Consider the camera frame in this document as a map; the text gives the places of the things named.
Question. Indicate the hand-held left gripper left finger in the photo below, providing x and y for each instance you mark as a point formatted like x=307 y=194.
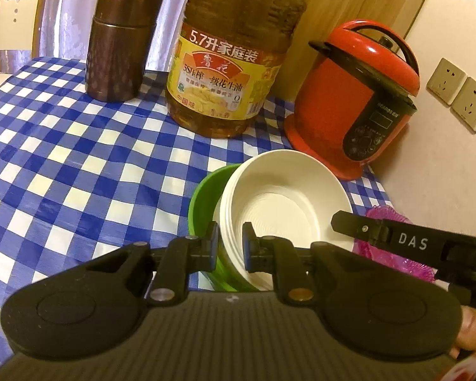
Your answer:
x=213 y=246

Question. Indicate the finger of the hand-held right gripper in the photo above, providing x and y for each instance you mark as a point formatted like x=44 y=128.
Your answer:
x=353 y=226

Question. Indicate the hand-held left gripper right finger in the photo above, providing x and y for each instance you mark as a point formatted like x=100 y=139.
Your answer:
x=248 y=246

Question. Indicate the green plastic bowl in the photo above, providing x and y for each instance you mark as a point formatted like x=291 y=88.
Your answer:
x=204 y=206

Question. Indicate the pink transparent plate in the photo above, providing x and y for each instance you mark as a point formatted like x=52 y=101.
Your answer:
x=380 y=258

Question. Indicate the white plastic bowl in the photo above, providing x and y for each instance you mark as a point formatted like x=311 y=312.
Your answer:
x=285 y=190

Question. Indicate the red electric pressure cooker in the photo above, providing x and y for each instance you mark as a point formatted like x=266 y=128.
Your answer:
x=333 y=99

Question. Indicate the blue white checkered tablecloth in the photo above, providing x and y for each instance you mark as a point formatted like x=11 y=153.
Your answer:
x=83 y=166

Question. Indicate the large cooking oil bottle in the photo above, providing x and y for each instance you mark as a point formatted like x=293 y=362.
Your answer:
x=222 y=87

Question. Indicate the brown metal canister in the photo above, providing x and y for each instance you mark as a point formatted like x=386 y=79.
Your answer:
x=119 y=47

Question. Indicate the sheer white curtain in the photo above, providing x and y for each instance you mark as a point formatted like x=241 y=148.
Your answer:
x=71 y=8

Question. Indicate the white wooden chair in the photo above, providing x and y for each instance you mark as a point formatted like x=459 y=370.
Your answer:
x=16 y=27

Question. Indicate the beige wall socket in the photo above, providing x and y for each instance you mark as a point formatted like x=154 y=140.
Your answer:
x=473 y=105
x=445 y=81

